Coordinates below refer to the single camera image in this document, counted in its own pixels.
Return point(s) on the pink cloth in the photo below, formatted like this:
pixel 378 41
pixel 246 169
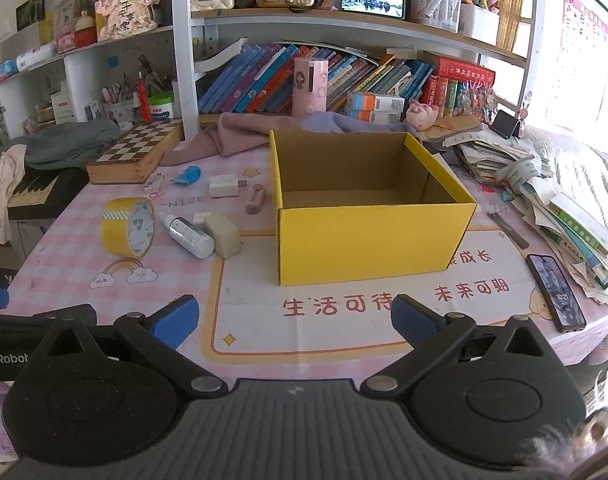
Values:
pixel 231 134

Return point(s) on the wooden chess board box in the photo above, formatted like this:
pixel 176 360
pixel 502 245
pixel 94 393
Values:
pixel 136 154

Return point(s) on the pink pig toy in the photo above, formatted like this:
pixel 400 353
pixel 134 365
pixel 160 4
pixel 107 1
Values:
pixel 421 116

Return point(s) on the pink cylindrical device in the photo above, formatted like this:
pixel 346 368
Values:
pixel 310 86

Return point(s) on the white shelf unit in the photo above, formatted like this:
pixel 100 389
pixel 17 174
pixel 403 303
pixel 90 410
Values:
pixel 191 36

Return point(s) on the blue wrapper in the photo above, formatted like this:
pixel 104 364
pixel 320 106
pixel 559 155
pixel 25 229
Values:
pixel 188 176

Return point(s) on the yellow cardboard box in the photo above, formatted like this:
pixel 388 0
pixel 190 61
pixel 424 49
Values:
pixel 363 206

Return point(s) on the beige eraser block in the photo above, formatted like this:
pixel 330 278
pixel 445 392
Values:
pixel 225 233

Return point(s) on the green lid white jar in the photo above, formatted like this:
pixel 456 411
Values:
pixel 162 106

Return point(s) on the grey folded clothing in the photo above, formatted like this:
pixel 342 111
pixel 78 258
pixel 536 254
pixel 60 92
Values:
pixel 70 145

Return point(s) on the black phone stand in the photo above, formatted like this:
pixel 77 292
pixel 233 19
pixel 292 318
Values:
pixel 506 125

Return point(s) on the pink stapler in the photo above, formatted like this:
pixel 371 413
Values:
pixel 256 200

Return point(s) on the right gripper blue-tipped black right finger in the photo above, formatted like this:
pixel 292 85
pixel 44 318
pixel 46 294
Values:
pixel 434 339

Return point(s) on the white crumpled shirt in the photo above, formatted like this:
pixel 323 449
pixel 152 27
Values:
pixel 12 171

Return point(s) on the black smartphone on table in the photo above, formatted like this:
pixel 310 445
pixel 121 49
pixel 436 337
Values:
pixel 562 305

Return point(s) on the row of leaning books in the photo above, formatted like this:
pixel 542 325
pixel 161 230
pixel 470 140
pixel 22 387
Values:
pixel 258 79

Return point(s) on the white pen holder box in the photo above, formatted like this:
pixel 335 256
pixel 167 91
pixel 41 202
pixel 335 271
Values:
pixel 478 23

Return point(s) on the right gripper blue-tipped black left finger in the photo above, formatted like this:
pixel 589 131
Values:
pixel 153 341

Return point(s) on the yellow tape roll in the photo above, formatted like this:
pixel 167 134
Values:
pixel 128 227

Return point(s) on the clear plastic clip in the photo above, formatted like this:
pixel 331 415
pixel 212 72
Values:
pixel 154 185

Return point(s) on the black keyboard piano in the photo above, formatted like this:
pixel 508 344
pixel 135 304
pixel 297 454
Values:
pixel 45 194

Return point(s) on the pink lucky cat figurine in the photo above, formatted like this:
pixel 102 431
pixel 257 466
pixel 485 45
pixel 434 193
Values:
pixel 125 18

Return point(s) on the pink checkered tablecloth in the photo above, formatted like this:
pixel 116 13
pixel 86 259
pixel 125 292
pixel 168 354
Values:
pixel 249 324

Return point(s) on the grey metal ruler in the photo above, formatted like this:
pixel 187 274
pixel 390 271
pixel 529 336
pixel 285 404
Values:
pixel 502 224

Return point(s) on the orange white medicine boxes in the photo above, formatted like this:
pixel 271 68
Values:
pixel 380 109

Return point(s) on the white spray bottle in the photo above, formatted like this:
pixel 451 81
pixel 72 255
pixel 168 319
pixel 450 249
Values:
pixel 189 237

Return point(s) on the phone playing video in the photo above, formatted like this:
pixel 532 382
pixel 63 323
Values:
pixel 387 8

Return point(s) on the red dictionary books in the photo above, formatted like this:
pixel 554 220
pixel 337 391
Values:
pixel 455 86

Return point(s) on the purple cloth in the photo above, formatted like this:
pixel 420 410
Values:
pixel 328 122

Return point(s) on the red bottle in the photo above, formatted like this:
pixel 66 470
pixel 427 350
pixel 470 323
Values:
pixel 145 111

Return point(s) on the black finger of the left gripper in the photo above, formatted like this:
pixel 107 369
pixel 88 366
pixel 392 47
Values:
pixel 84 312

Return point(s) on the white power adapter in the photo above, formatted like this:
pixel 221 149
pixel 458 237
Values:
pixel 225 185

